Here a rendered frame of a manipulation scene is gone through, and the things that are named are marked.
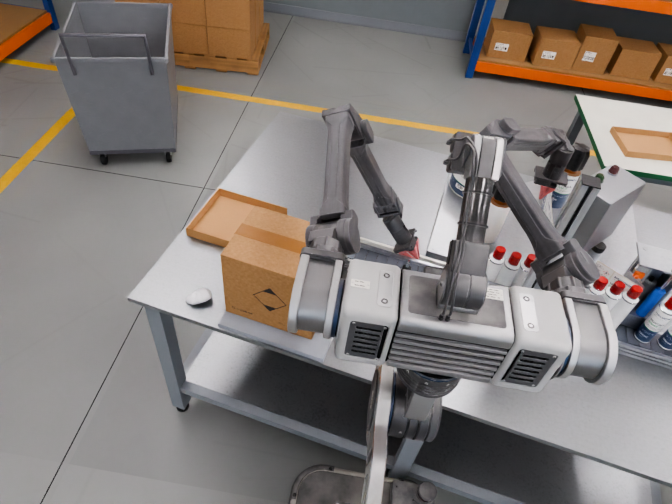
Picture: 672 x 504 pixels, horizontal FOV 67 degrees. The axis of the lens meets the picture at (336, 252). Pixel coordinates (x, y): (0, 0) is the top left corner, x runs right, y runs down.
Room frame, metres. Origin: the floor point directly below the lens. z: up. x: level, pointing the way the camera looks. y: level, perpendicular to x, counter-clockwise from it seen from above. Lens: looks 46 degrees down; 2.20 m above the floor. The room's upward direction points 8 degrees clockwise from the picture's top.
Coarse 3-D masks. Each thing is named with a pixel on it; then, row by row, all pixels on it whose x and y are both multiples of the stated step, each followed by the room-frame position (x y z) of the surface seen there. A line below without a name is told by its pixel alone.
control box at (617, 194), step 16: (608, 176) 1.11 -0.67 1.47; (624, 176) 1.12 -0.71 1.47; (608, 192) 1.04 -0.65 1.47; (624, 192) 1.05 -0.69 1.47; (592, 208) 1.02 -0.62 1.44; (608, 208) 1.00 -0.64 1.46; (624, 208) 1.08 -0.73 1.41; (592, 224) 1.01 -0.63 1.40; (608, 224) 1.05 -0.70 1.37; (592, 240) 1.02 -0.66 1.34
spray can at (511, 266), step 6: (516, 252) 1.20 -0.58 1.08; (510, 258) 1.19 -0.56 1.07; (516, 258) 1.18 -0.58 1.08; (504, 264) 1.19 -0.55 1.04; (510, 264) 1.18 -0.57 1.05; (516, 264) 1.18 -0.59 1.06; (504, 270) 1.18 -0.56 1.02; (510, 270) 1.17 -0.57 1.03; (516, 270) 1.17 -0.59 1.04; (498, 276) 1.19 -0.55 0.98; (504, 276) 1.17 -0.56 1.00; (510, 276) 1.17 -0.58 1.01; (498, 282) 1.18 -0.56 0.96; (504, 282) 1.17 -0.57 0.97; (510, 282) 1.17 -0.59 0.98
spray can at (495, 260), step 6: (498, 246) 1.22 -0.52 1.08; (498, 252) 1.20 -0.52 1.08; (504, 252) 1.20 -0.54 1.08; (492, 258) 1.20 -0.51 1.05; (498, 258) 1.19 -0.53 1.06; (492, 264) 1.19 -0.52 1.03; (498, 264) 1.18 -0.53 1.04; (486, 270) 1.19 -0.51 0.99; (492, 270) 1.18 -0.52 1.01; (498, 270) 1.19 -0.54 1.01; (492, 276) 1.18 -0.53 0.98
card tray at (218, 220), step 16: (224, 192) 1.57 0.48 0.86; (208, 208) 1.48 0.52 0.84; (224, 208) 1.50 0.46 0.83; (240, 208) 1.51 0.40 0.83; (272, 208) 1.52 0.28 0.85; (192, 224) 1.36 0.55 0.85; (208, 224) 1.39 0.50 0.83; (224, 224) 1.41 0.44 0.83; (240, 224) 1.42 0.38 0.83; (208, 240) 1.30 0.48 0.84; (224, 240) 1.29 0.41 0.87
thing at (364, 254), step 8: (360, 248) 1.33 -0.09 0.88; (352, 256) 1.28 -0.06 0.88; (360, 256) 1.29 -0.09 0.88; (368, 256) 1.29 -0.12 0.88; (376, 256) 1.30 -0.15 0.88; (384, 256) 1.31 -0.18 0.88; (392, 264) 1.27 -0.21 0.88; (400, 264) 1.28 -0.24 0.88; (416, 264) 1.29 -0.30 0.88; (616, 328) 1.11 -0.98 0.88; (624, 328) 1.12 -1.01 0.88; (632, 328) 1.12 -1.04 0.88; (624, 336) 1.08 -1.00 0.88; (632, 336) 1.09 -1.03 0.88; (656, 336) 1.10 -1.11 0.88; (632, 344) 1.06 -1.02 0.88; (640, 344) 1.06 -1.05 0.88; (648, 344) 1.06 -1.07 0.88; (656, 344) 1.07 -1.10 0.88; (664, 352) 1.04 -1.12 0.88
